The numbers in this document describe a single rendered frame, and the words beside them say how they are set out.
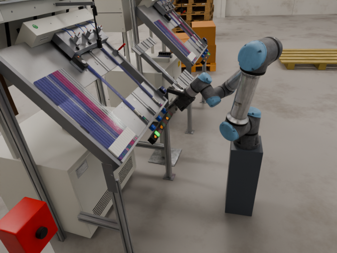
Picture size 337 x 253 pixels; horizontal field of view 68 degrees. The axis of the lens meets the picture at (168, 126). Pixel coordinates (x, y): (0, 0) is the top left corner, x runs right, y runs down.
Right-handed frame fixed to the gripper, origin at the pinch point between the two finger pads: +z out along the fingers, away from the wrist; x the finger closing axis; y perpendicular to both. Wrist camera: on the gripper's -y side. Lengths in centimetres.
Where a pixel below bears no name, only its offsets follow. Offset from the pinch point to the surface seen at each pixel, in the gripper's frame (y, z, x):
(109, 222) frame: 17, 37, -63
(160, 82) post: -14.1, 8.5, 34.3
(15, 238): -15, 7, -104
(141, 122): -7.0, 1.5, -25.1
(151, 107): -7.8, 1.6, -8.1
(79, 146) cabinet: -23, 34, -40
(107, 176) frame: -3, 6, -64
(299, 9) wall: 164, -85, 888
